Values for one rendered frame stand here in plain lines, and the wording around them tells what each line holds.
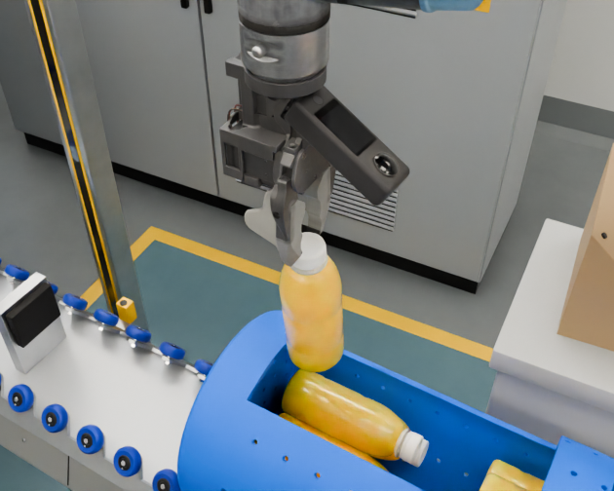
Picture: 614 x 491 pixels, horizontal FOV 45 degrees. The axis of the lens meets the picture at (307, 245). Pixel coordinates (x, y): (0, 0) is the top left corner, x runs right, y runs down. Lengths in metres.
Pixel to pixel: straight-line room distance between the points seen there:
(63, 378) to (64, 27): 0.60
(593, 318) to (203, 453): 0.55
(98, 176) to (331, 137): 0.95
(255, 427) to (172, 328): 1.75
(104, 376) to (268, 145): 0.76
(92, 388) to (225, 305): 1.40
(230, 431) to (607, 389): 0.50
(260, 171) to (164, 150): 2.33
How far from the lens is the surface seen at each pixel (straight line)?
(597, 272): 1.02
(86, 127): 1.46
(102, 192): 1.55
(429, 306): 2.69
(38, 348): 1.37
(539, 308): 1.14
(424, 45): 2.22
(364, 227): 2.69
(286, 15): 0.59
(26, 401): 1.29
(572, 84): 3.61
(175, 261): 2.86
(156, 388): 1.30
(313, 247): 0.75
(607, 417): 1.13
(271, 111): 0.66
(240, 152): 0.68
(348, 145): 0.63
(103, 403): 1.30
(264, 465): 0.90
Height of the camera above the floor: 1.95
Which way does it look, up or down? 43 degrees down
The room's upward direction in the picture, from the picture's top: straight up
